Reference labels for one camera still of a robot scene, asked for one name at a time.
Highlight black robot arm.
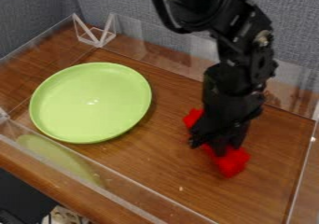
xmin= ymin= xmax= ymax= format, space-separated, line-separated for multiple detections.
xmin=152 ymin=0 xmax=278 ymax=157

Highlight clear acrylic enclosure wall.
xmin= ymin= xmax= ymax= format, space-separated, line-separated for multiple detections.
xmin=0 ymin=15 xmax=319 ymax=224

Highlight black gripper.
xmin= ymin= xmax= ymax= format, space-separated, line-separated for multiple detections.
xmin=188 ymin=63 xmax=265 ymax=157

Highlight white power strip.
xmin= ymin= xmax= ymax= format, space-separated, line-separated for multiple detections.
xmin=40 ymin=205 xmax=91 ymax=224

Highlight red plastic block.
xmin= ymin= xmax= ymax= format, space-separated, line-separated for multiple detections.
xmin=183 ymin=108 xmax=251 ymax=178

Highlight green plate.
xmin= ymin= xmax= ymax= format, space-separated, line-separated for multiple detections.
xmin=28 ymin=63 xmax=152 ymax=144

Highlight clear acrylic corner bracket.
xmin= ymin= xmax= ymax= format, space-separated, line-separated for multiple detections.
xmin=72 ymin=13 xmax=116 ymax=48

